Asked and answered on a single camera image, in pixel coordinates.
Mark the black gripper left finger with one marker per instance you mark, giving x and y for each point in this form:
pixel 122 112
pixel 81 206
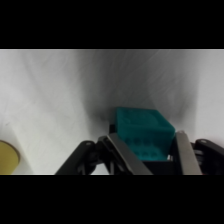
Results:
pixel 110 156

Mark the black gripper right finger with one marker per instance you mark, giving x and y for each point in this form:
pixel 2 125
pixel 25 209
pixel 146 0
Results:
pixel 193 160

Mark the blue cube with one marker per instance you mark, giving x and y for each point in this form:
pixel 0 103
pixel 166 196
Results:
pixel 145 133

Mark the yellow cup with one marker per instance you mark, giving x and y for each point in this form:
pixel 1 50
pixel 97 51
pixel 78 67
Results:
pixel 7 158

